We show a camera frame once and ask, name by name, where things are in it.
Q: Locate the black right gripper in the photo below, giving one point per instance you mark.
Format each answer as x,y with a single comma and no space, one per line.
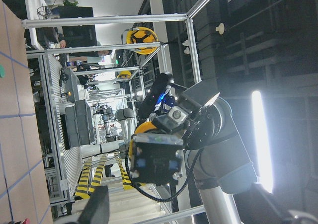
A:
209,118

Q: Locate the yellow push button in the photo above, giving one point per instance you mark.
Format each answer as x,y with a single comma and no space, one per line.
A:
155,157

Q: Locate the green push button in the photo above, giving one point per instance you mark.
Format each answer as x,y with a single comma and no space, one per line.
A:
2,71

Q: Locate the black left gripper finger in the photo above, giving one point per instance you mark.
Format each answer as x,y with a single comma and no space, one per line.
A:
97,209

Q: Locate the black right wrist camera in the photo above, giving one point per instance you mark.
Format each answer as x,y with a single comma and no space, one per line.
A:
158,94

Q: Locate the yellow hard hat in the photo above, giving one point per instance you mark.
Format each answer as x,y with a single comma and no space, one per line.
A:
140,35

